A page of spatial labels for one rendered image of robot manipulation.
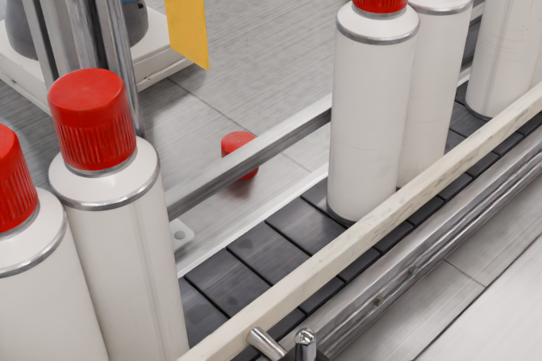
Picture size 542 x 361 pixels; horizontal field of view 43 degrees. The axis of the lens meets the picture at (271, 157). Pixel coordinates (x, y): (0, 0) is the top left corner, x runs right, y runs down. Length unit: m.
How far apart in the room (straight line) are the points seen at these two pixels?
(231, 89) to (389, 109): 0.32
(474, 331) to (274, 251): 0.15
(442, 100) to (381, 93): 0.07
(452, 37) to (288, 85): 0.31
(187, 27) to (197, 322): 0.21
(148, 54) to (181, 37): 0.39
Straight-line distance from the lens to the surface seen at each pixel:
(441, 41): 0.46
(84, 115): 0.29
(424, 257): 0.53
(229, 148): 0.61
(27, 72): 0.73
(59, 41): 0.44
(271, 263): 0.49
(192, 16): 0.33
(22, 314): 0.32
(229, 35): 0.83
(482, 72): 0.61
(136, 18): 0.75
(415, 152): 0.52
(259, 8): 0.89
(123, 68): 0.41
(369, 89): 0.43
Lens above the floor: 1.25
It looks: 40 degrees down
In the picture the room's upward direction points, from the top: 1 degrees counter-clockwise
